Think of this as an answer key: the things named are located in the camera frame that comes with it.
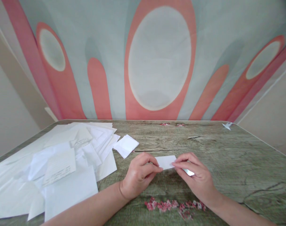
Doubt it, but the person's right hand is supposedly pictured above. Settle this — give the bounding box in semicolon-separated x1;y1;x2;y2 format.
172;152;219;203

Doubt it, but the person's left hand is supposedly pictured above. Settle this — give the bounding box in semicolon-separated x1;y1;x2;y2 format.
120;152;164;201

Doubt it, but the person's left thumb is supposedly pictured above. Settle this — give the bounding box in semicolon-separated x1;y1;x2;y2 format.
144;164;164;174

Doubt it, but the person's left index finger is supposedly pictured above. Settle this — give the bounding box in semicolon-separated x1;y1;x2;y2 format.
141;152;159;167

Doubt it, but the person's right index finger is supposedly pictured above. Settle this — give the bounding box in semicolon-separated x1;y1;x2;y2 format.
172;152;192;164

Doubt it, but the person's right thumb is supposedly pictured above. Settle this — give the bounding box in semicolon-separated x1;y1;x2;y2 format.
173;162;190;170

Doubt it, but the small white paper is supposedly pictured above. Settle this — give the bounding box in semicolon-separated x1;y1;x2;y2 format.
156;155;177;171

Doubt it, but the stack of white square papers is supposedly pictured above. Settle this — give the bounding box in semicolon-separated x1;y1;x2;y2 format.
113;134;140;159

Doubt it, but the wood print table cover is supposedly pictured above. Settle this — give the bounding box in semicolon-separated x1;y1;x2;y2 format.
0;119;286;226

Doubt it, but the pile of white paper sheets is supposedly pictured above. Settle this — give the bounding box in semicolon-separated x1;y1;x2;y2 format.
0;121;121;223

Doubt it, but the pink and grey oval curtain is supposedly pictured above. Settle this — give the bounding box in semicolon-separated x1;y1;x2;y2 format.
0;0;286;121

